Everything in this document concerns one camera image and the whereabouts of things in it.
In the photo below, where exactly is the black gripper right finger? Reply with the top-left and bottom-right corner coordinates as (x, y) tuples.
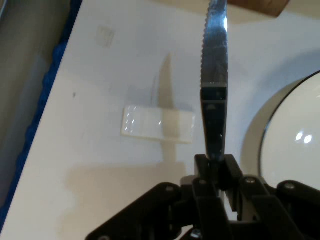
(219, 154), (320, 240)

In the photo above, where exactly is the dark wooden drawer cabinet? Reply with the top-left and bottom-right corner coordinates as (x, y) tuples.
(228, 0), (291, 18)

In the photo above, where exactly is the silver serrated table knife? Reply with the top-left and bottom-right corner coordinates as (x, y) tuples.
(199, 0), (230, 161)

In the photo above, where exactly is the small white cutlery rest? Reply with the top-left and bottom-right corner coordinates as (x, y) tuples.
(120, 104), (196, 145)

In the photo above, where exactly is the white plate with black rim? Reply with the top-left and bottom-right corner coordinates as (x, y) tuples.
(258, 70), (320, 192)

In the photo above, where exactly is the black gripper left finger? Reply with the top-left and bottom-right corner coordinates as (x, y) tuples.
(84, 154), (229, 240)

